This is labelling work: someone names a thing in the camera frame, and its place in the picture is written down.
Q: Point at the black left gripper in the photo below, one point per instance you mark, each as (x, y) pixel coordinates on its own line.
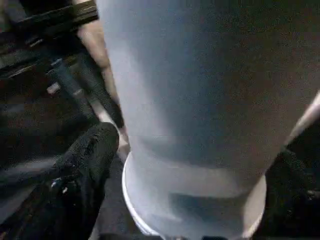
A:
(67, 80)

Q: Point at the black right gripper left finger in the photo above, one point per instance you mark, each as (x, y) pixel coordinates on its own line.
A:
(70, 190)

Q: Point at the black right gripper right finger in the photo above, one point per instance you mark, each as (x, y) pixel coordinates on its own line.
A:
(292, 200)

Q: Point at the white plastic table top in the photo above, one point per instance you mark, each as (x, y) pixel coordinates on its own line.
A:
(130, 200)

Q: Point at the white plastic table leg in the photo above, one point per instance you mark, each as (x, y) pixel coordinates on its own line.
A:
(187, 75)

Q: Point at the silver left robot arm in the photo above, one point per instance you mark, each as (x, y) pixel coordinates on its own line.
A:
(62, 15)

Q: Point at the black glossy mat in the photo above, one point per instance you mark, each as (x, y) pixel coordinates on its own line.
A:
(25, 150)

